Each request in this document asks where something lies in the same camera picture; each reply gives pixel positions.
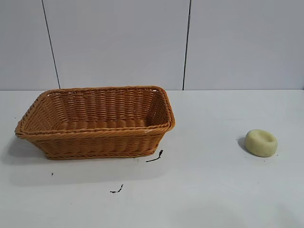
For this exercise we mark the pale yellow egg yolk pastry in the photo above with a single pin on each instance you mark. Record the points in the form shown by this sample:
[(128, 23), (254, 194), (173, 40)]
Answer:
[(260, 143)]

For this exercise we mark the brown woven wicker basket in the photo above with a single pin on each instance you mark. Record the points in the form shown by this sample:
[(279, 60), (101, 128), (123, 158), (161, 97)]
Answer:
[(99, 140)]

